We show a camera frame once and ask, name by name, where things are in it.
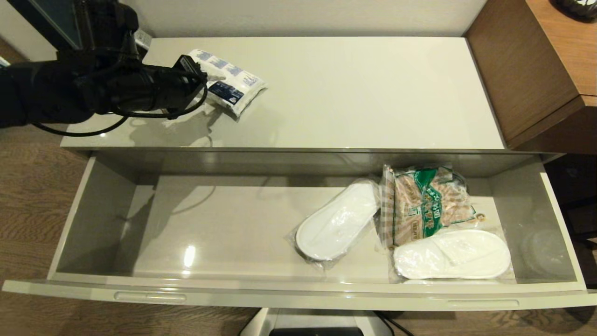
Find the white tissue pack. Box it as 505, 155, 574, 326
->
188, 48, 268, 119

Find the green brown snack bag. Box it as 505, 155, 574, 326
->
375, 163, 486, 253

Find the white bagged slipper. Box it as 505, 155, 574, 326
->
389, 227, 516, 283
285, 179, 381, 272

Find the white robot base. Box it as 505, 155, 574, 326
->
240, 307, 395, 336

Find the dark glass door panel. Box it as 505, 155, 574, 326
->
9, 0, 87, 51

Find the beige glossy cabinet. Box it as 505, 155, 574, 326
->
61, 36, 562, 179

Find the brown wooden cabinet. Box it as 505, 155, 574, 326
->
464, 0, 597, 155

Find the dark decorative bowl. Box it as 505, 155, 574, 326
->
549, 0, 597, 22

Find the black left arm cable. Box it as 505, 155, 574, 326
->
33, 70, 209, 137

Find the black base cable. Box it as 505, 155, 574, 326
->
373, 310, 414, 336

